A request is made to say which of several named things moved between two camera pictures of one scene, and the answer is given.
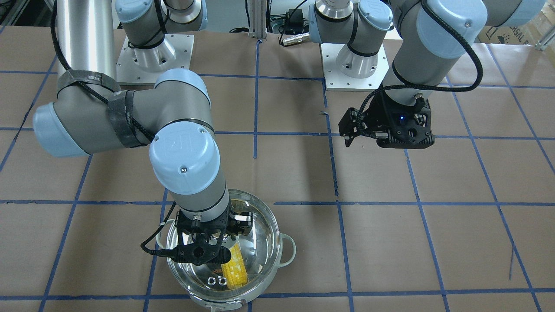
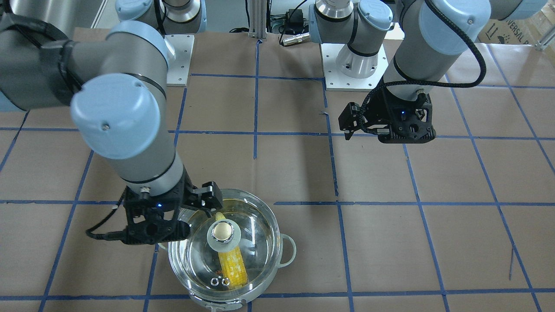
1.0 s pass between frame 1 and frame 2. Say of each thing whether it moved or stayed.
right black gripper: moved
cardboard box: stayed
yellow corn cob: stayed
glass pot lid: stayed
